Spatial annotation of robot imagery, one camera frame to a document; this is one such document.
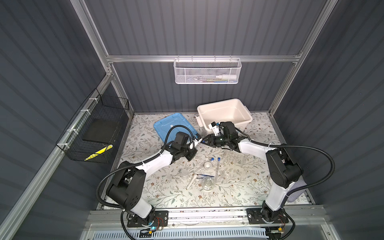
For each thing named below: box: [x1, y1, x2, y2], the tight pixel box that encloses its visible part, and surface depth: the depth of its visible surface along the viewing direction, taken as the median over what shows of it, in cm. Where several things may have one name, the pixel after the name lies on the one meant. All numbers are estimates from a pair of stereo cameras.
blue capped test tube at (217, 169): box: [214, 157, 221, 183], surface depth 91 cm
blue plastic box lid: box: [154, 113, 199, 144], surface depth 114 cm
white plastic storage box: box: [195, 98, 253, 131], surface depth 108 cm
